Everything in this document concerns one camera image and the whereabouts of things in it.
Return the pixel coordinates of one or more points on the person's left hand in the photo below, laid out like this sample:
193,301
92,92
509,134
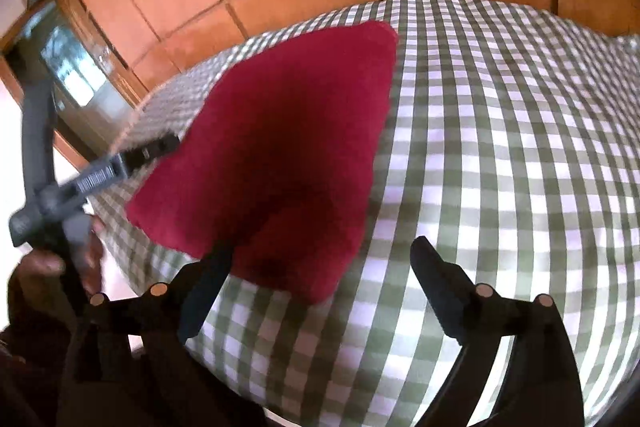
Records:
37,272

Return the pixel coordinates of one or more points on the red garment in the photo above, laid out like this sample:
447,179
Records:
280,147

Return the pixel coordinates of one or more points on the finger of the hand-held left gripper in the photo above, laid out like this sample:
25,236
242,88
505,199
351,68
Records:
152,149

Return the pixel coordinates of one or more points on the person's left forearm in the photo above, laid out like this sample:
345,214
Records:
35,367

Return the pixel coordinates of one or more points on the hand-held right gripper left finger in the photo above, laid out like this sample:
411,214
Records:
200,302

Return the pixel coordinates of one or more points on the green white checked bedsheet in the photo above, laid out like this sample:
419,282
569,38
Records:
500,147

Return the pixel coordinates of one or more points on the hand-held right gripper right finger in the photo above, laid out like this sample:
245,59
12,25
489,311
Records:
435,287

